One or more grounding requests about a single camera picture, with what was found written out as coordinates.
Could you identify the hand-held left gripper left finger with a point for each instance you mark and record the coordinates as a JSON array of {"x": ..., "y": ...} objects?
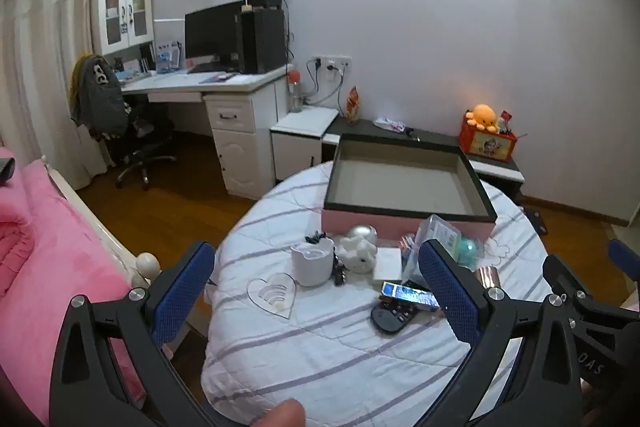
[{"x": 182, "y": 287}]

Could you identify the rose gold roll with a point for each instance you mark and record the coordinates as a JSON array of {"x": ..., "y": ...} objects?
[{"x": 487, "y": 277}]

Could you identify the orange octopus plush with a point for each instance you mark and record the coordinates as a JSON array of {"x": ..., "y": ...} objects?
[{"x": 482, "y": 117}]

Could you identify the white eared holder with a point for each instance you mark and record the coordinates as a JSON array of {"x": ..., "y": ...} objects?
[{"x": 312, "y": 267}]

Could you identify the teal ball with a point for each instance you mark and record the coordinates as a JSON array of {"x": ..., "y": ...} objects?
[{"x": 470, "y": 249}]

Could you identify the pink box with black rim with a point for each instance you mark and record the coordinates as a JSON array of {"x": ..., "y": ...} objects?
[{"x": 360, "y": 222}]

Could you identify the pink blanket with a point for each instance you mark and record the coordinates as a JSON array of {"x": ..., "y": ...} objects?
[{"x": 50, "y": 257}]

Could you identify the white hutch cabinet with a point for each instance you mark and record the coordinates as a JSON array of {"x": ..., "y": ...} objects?
[{"x": 120, "y": 17}]

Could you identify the black floor bracket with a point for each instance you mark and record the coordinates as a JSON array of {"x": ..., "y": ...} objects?
[{"x": 536, "y": 219}]

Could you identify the black hair clip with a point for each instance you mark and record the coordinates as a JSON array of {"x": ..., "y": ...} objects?
[{"x": 316, "y": 237}]

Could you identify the white wall power outlet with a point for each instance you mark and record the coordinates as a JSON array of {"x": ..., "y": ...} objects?
[{"x": 332, "y": 64}]

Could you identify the bottle with orange cap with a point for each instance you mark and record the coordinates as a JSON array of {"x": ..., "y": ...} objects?
[{"x": 295, "y": 92}]

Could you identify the white charger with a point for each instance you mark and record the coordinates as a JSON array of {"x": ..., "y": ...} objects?
[{"x": 387, "y": 264}]

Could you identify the white side cabinet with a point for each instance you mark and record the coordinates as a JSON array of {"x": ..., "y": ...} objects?
[{"x": 300, "y": 142}]

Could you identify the red printed box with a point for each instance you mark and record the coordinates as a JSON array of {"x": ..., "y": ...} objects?
[{"x": 487, "y": 147}]

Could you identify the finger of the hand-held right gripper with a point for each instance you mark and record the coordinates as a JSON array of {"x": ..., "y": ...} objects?
[
  {"x": 557, "y": 272},
  {"x": 622, "y": 257}
]

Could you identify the black remote control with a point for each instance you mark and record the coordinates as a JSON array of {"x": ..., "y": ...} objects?
[{"x": 395, "y": 319}]

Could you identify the orange snack bag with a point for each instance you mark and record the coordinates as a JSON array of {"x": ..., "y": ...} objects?
[{"x": 353, "y": 107}]

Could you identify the black monitor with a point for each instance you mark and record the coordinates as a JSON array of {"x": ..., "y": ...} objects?
[{"x": 212, "y": 32}]

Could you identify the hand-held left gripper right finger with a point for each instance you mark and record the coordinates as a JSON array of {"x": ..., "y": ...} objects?
[{"x": 450, "y": 287}]

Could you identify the white desk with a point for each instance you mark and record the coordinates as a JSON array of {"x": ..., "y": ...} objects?
[{"x": 240, "y": 132}]

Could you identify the grey jacket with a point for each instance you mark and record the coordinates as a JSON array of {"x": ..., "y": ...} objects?
[{"x": 100, "y": 97}]

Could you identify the white sphere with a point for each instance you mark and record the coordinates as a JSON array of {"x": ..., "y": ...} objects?
[{"x": 362, "y": 232}]

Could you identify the person's left hand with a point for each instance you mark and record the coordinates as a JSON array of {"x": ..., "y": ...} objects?
[{"x": 280, "y": 414}]

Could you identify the black office chair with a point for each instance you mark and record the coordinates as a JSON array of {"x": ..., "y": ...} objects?
[{"x": 145, "y": 142}]

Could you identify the white curtain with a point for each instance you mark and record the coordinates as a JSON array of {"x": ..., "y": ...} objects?
[{"x": 40, "y": 32}]

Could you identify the white bed frame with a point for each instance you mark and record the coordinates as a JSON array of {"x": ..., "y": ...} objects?
[{"x": 147, "y": 264}]

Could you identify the white lumpy figurine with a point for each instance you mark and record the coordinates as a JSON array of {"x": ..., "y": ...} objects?
[{"x": 357, "y": 257}]

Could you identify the clear plastic box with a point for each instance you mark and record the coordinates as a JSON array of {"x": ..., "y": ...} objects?
[{"x": 440, "y": 234}]

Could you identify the blue desk box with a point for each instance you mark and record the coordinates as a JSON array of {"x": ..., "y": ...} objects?
[{"x": 167, "y": 57}]

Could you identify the white printed packet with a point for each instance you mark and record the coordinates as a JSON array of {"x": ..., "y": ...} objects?
[{"x": 392, "y": 123}]

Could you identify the black computer tower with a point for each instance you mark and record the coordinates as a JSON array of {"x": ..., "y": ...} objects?
[{"x": 262, "y": 42}]

